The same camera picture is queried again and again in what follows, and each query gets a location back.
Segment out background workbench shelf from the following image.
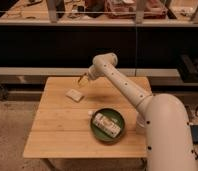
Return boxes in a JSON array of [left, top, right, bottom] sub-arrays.
[[0, 0, 198, 27]]

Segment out wooden table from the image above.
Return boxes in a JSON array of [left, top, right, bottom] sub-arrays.
[[23, 77, 146, 159]]

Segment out green plate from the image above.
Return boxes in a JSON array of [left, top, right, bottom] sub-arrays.
[[90, 108, 125, 144]]

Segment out clear plastic cup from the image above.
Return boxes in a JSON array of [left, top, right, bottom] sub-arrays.
[[136, 114, 145, 134]]

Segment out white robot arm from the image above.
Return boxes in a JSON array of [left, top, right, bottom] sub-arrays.
[[86, 53, 197, 171]]

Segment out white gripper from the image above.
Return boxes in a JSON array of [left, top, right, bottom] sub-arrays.
[[78, 67, 98, 86]]

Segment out black box on floor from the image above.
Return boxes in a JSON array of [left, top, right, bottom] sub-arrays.
[[190, 125, 198, 144]]

